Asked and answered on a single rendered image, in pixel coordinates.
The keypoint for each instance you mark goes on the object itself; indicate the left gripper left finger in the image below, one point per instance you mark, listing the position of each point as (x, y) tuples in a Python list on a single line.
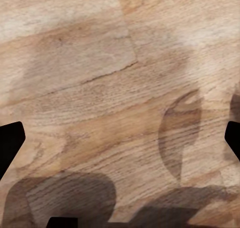
[(12, 136)]

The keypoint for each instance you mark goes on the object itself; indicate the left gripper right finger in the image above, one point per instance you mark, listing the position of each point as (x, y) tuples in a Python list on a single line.
[(232, 136)]

